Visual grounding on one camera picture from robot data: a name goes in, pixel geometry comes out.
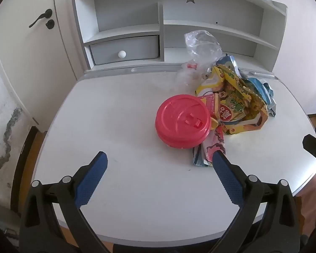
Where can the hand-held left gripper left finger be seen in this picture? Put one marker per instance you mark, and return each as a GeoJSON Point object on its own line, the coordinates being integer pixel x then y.
{"type": "Point", "coordinates": [93, 179]}

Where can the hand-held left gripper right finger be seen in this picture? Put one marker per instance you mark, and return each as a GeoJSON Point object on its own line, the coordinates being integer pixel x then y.
{"type": "Point", "coordinates": [226, 179]}

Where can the pink white snack wrapper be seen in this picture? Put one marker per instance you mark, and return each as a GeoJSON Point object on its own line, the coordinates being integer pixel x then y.
{"type": "Point", "coordinates": [213, 145]}

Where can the red plastic lid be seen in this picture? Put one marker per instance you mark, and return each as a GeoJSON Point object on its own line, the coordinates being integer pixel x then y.
{"type": "Point", "coordinates": [179, 121]}

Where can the small orange snack packet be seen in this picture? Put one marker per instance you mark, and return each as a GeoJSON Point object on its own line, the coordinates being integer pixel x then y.
{"type": "Point", "coordinates": [210, 104]}

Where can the large yellow snack bag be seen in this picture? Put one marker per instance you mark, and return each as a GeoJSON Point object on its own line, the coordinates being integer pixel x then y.
{"type": "Point", "coordinates": [239, 102]}

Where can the silver blue snack wrapper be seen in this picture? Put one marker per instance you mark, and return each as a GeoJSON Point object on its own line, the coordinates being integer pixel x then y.
{"type": "Point", "coordinates": [227, 63]}

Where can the small clear red-label wrapper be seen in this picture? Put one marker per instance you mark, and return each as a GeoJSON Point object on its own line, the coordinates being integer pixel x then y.
{"type": "Point", "coordinates": [188, 71]}

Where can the clear plastic bag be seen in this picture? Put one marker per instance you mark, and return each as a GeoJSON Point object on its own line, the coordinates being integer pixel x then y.
{"type": "Point", "coordinates": [202, 44]}

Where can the pink cloth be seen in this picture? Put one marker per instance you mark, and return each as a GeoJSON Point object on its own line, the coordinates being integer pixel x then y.
{"type": "Point", "coordinates": [314, 197]}

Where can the white round drawer knob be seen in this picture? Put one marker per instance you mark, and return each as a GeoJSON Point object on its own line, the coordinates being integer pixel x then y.
{"type": "Point", "coordinates": [122, 54]}

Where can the white door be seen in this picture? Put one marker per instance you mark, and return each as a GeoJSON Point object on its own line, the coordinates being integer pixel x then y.
{"type": "Point", "coordinates": [26, 66]}

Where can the grey hutch drawer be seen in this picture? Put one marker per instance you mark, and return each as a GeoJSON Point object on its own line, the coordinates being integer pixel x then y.
{"type": "Point", "coordinates": [126, 47]}

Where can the black door lock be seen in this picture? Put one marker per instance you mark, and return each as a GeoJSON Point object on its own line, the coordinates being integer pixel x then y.
{"type": "Point", "coordinates": [50, 23]}

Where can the white desk hutch shelf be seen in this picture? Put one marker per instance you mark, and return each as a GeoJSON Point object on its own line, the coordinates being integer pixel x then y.
{"type": "Point", "coordinates": [173, 13]}

